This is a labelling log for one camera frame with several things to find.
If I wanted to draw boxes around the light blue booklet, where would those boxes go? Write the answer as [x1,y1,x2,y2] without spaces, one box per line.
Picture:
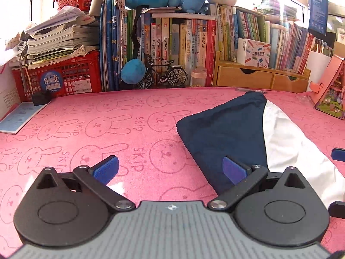
[0,102,50,135]

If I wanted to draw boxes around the navy and white jacket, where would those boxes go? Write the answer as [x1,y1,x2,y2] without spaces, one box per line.
[176,91,345,211]

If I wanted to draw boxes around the pink bunny print blanket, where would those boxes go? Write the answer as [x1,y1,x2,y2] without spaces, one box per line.
[0,86,345,259]

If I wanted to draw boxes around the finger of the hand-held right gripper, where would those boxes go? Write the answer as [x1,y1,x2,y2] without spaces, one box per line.
[331,147,345,163]
[328,201,345,218]

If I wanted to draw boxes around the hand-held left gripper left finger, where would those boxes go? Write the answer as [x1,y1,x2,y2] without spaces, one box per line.
[28,155,136,213]

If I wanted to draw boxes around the row of books under plush toys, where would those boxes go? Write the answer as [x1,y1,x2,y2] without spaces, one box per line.
[100,0,218,92]

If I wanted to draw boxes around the white paper sheets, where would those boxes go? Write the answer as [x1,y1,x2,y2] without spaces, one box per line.
[0,65,22,120]

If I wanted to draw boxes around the white box with coloured print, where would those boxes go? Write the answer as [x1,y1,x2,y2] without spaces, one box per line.
[237,38,271,67]

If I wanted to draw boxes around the row of books above wooden drawers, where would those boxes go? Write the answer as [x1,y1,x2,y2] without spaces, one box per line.
[216,3,316,74]

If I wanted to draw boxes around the pink toy house box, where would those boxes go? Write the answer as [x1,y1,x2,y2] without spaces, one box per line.
[309,55,345,120]

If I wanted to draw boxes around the black cable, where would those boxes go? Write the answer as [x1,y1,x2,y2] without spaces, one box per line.
[18,46,34,99]

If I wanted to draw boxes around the stack of papers and booklets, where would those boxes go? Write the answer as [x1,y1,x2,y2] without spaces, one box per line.
[17,5,101,69]

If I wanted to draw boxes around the small black box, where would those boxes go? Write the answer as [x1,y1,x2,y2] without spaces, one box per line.
[32,92,51,106]

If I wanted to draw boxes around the clear jar with pink lid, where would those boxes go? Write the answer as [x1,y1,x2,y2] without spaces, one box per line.
[190,67,208,87]

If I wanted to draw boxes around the wooden drawer organiser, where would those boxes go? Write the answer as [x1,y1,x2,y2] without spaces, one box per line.
[213,51,312,92]

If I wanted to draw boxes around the blue plush ball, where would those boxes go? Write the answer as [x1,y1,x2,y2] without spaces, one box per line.
[121,59,146,85]

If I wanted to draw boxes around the model bicycle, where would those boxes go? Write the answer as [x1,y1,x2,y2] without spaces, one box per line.
[137,57,188,89]

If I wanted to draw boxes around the black strap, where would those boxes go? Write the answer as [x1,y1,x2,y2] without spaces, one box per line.
[131,5,145,60]

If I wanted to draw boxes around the brown cardboard clipboard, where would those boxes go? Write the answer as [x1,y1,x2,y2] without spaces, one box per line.
[333,41,345,59]

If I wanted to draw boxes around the red plastic crate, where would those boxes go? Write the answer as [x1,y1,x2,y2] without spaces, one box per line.
[11,50,103,103]

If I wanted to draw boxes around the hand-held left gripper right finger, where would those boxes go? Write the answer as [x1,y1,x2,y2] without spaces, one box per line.
[207,156,313,213]

